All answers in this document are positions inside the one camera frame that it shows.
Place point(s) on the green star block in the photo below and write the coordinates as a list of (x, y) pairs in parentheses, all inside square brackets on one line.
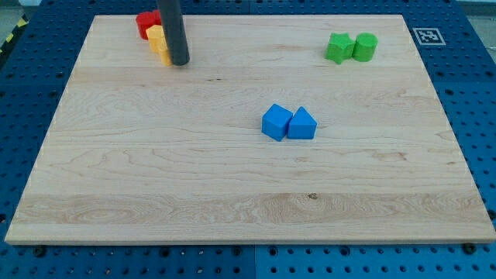
[(340, 47)]

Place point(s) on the blue cube block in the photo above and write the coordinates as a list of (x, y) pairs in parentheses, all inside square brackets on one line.
[(275, 122)]

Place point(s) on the blue triangular prism block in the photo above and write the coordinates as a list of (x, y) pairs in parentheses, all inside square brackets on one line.
[(302, 125)]

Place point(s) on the light wooden board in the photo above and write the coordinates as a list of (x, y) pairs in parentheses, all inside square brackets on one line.
[(142, 154)]

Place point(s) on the yellow block behind rod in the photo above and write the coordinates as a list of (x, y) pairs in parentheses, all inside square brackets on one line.
[(165, 57)]

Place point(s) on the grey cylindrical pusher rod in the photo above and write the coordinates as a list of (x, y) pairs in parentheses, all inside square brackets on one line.
[(175, 35)]

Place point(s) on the yellow hexagon block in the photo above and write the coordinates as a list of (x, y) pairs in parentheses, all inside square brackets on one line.
[(156, 38)]

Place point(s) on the green cylinder block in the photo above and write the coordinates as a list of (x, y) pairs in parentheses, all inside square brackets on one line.
[(365, 46)]

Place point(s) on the red block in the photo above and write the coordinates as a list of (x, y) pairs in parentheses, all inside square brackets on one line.
[(145, 20)]

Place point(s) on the white fiducial marker tag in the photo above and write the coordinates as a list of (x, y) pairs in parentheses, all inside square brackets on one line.
[(427, 36)]

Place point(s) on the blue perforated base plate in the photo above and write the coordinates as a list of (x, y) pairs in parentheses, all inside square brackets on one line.
[(34, 76)]

